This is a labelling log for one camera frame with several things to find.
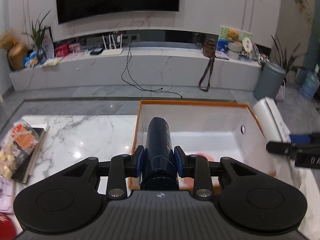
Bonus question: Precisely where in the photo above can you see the striped pink bag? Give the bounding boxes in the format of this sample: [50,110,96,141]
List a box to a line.
[275,80,286,102]

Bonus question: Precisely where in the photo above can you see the pink device on table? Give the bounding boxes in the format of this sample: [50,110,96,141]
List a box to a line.
[0,177,15,214]

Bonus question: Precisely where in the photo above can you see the black power cable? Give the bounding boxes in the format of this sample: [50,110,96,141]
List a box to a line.
[121,38,183,99]

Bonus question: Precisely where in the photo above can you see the green potted plant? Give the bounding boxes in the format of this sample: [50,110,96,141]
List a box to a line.
[26,11,51,64]

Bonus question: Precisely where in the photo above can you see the blue water jug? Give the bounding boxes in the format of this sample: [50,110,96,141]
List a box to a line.
[299,70,319,100]

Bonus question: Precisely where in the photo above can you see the brown leather camera case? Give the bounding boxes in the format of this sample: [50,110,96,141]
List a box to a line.
[198,39,216,92]

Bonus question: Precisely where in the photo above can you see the red gift box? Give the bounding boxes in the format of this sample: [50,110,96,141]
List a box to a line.
[55,44,69,57]

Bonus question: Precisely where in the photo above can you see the teddy bear in basket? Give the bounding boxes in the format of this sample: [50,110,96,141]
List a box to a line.
[227,29,243,60]

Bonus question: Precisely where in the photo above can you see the tall green floor plant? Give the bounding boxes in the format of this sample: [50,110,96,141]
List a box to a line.
[271,35,307,74]

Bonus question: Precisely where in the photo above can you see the white rectangular box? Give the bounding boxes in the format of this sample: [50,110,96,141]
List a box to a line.
[253,97,291,142]

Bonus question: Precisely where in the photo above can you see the black book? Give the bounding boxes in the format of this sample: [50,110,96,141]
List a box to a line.
[12,124,49,184]

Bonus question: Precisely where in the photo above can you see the round white paper fan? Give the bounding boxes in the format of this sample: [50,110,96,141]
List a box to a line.
[242,37,253,53]

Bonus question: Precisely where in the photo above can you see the white wifi router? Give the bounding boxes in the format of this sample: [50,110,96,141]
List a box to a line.
[102,34,123,56]

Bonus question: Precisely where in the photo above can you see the gold vase with dried flowers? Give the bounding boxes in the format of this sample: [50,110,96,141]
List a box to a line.
[1,30,28,72]

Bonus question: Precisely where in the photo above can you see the orange cardboard storage box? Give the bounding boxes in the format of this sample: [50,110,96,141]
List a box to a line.
[132,100,277,177]

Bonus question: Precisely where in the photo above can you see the dark shampoo bottle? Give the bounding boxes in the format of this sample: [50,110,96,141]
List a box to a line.
[140,117,179,191]

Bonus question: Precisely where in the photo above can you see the grey-green trash bin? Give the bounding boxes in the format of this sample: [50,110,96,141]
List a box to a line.
[254,62,286,100]

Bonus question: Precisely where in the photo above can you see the pink cup-shaped container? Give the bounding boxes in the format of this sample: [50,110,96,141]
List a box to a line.
[179,153,215,192]

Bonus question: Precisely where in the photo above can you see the white marble tv console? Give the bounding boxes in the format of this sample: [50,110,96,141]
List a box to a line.
[9,45,263,93]

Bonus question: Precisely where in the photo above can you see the snack package in plastic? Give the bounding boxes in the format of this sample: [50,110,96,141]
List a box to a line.
[1,119,40,179]

